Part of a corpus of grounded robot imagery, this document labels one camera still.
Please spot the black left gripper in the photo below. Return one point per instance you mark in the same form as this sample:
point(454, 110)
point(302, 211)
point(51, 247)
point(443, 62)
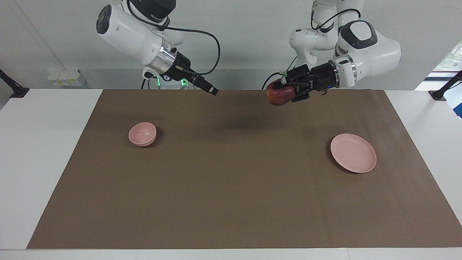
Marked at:
point(321, 79)

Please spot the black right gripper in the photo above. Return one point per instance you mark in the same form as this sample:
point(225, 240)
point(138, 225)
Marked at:
point(182, 70)

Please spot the dark red apple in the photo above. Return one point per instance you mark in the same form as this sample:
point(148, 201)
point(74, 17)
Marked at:
point(279, 96)

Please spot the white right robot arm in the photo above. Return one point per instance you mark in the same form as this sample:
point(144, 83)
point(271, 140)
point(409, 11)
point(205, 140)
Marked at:
point(126, 30)

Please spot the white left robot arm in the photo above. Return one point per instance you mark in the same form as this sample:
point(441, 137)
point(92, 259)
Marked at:
point(379, 50)

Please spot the pink bowl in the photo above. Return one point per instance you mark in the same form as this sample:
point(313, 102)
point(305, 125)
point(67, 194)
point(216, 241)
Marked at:
point(142, 134)

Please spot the pink plate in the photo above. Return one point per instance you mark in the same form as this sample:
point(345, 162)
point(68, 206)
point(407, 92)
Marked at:
point(353, 153)

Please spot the brown table mat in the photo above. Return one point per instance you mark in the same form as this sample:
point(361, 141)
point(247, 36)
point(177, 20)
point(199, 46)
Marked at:
point(231, 180)

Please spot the black clamp stand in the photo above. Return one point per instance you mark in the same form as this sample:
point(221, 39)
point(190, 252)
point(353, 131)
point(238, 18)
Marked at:
point(442, 93)
point(14, 88)

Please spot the window with greenery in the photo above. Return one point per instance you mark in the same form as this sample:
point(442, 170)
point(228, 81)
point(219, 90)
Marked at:
point(449, 61)

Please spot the blue white board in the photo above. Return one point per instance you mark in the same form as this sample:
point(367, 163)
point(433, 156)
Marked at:
point(456, 106)

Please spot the white wall socket box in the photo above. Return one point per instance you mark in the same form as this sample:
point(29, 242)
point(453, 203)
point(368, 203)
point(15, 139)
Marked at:
point(68, 77)

